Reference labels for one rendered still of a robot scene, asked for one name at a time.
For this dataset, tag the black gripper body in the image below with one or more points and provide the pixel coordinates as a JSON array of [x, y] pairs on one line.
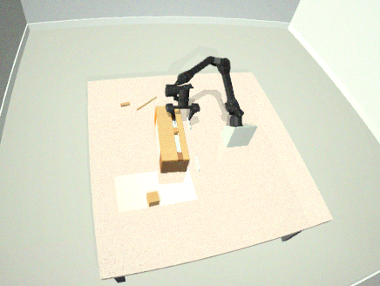
[[182, 104]]

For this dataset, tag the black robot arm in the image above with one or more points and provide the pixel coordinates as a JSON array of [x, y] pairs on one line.
[[224, 67]]

